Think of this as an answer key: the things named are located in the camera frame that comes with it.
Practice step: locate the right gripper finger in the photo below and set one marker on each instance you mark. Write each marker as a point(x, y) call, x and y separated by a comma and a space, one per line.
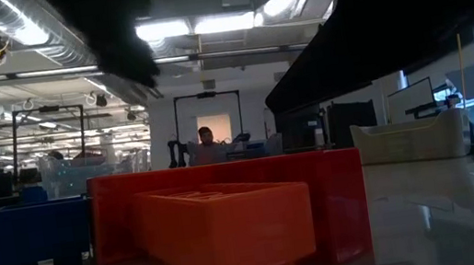
point(338, 62)

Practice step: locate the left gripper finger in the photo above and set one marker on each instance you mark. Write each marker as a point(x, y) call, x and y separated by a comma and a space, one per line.
point(117, 58)
point(145, 61)

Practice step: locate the long red toy brick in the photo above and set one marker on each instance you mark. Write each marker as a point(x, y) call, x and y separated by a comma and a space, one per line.
point(339, 201)

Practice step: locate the long orange toy brick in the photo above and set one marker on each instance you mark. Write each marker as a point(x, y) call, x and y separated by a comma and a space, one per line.
point(226, 236)

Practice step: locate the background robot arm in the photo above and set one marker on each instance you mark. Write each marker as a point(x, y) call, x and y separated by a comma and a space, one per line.
point(172, 153)

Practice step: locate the ceiling light panel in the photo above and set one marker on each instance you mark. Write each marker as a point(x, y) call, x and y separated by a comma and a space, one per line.
point(224, 23)
point(162, 30)

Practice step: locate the black cabinet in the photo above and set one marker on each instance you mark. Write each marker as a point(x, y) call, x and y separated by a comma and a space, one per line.
point(299, 130)
point(352, 123)

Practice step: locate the computer monitor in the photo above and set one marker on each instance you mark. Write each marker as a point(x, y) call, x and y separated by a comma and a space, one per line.
point(411, 101)

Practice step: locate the metal ceiling pipe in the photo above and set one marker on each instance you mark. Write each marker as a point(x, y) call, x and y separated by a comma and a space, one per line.
point(230, 53)

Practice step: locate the person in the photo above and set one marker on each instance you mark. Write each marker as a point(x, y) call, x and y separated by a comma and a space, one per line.
point(206, 137)

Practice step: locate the white plastic bin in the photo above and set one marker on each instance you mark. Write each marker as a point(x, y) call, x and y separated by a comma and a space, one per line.
point(412, 140)

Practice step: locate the white angled panel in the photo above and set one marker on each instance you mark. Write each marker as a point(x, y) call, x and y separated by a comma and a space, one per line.
point(473, 80)

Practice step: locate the clear plastic bin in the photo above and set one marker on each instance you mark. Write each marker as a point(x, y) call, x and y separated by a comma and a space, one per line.
point(66, 175)

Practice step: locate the round silver air duct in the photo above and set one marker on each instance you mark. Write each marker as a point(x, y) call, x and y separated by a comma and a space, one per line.
point(63, 50)

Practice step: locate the black gantry frame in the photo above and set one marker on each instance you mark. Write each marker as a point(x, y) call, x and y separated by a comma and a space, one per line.
point(48, 109)
point(206, 94)

